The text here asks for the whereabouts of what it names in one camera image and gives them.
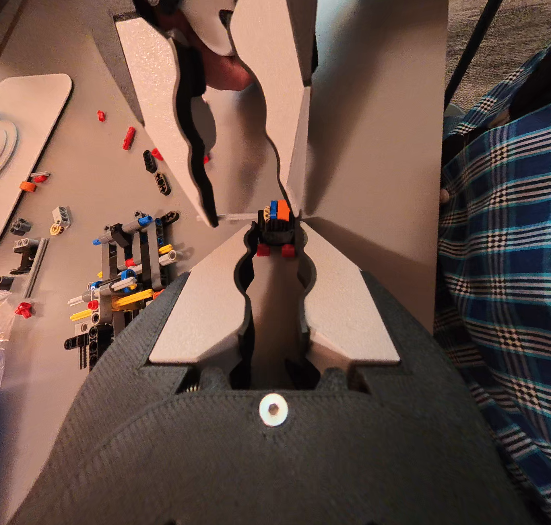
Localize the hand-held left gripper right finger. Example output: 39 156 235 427
296 220 401 366

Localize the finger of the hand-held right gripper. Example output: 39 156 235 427
228 0 320 212
113 15 219 228

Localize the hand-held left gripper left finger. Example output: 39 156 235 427
148 223 258 379

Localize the small black lego subassembly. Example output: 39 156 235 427
197 201 298 257

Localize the large lego chassis assembly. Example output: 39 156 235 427
65 210 187 369

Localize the long grey lego axle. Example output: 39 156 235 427
22 238 49 298

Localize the person's right hand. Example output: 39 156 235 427
206 53 255 92

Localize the white stand base board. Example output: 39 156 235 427
0 73 73 238

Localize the grey connector with tan gear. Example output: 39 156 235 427
49 206 71 237

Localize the person's plaid shirt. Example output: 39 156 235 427
434 48 551 506

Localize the black bar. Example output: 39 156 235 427
445 0 517 101

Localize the black lego bracket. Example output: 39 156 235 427
9 238 40 275

